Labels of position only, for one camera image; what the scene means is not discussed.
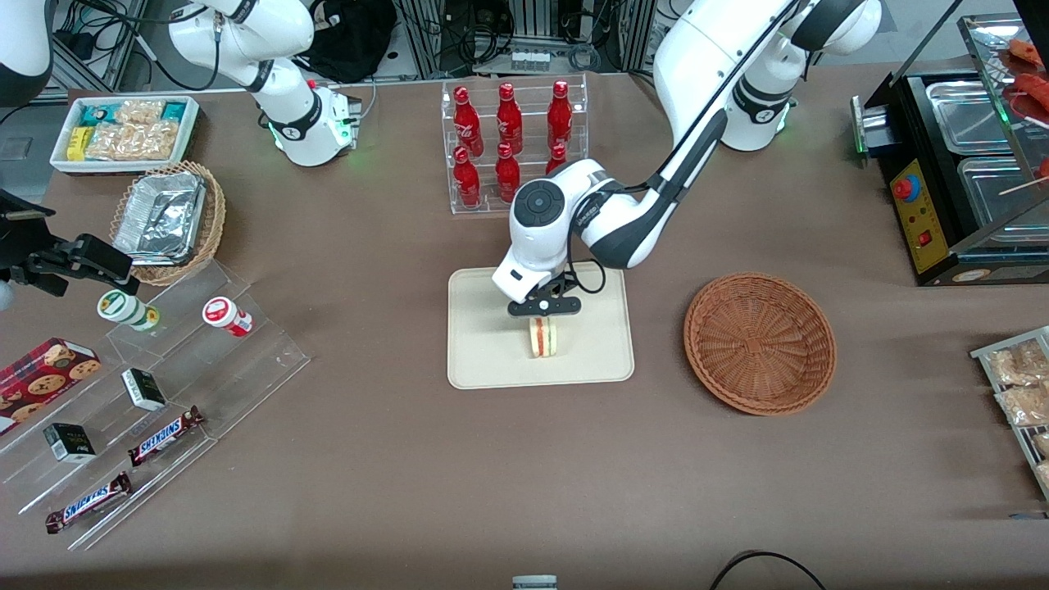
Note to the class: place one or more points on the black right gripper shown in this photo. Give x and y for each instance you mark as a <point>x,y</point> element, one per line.
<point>23,240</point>

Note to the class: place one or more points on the layered sandwich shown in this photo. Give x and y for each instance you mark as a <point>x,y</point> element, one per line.
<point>542,338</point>

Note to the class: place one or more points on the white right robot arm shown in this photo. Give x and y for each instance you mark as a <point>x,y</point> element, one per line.
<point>295,123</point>

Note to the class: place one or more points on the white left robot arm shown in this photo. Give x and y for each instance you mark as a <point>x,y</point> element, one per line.
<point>705,57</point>

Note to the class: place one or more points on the beige plastic tray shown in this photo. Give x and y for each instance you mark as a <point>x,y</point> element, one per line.
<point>492,352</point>

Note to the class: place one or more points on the wicker basket with foil containers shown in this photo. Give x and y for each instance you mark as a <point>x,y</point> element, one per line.
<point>215,213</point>

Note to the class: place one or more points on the empty brown wicker basket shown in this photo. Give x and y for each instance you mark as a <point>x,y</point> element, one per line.
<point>758,344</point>

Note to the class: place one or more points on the tray with packaged snacks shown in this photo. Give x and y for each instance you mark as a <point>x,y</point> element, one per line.
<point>983,354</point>

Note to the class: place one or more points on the green sunflower yogurt cup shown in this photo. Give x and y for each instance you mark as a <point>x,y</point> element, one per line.
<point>123,309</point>

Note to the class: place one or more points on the silver foil container stack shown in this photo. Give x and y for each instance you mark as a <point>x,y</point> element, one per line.
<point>160,217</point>

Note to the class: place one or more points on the white snack bin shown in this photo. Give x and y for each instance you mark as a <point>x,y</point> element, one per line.
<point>61,160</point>

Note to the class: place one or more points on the red chocolate chip cookie box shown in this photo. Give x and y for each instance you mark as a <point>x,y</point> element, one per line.
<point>41,377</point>

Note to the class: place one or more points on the yellow snack packet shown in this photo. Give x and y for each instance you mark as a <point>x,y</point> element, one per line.
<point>76,143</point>

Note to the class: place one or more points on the red cola bottle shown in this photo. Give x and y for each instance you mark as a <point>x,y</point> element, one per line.
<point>507,174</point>
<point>560,111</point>
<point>466,180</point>
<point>556,158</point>
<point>467,119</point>
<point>509,115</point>

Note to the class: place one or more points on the clear bag of crackers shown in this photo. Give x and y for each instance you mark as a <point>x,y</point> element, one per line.
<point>139,111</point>
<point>131,141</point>

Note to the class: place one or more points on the small black carton box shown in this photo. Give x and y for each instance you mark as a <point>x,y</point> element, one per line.
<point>70,442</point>
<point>144,389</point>

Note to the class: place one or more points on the teal snack packet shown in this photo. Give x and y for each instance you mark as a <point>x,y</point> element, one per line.
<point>98,115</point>
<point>174,111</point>

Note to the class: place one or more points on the red lidded yogurt cup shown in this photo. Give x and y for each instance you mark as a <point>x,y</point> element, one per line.
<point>225,315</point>

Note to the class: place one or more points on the clear acrylic display stand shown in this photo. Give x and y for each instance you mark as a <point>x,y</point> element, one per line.
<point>229,369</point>

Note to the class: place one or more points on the clear acrylic bottle rack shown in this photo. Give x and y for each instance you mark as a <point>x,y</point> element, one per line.
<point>447,147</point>

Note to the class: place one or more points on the Snickers chocolate bar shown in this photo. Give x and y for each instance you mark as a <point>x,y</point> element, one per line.
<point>86,501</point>
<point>164,435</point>

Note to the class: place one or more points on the white power strip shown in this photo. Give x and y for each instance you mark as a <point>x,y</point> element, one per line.
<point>530,60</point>

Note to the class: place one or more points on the black bag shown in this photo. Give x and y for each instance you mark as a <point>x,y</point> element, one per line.
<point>352,37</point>

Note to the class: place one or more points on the black food warmer machine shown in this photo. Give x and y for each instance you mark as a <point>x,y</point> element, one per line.
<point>926,229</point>

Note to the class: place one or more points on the steel warmer pan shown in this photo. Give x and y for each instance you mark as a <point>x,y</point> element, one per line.
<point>967,115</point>
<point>996,192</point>

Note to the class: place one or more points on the clear bag of fried snacks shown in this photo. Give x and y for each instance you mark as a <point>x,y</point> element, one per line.
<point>1026,406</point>
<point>1020,363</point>
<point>1042,444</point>

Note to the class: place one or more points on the red sausage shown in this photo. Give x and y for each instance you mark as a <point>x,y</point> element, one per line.
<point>1026,52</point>
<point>1034,92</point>

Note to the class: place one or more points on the grey metal bracket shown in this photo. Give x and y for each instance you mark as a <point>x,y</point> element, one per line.
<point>534,583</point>

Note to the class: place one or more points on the aluminium equipment frame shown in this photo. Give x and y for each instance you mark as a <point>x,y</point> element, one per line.
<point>459,33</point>

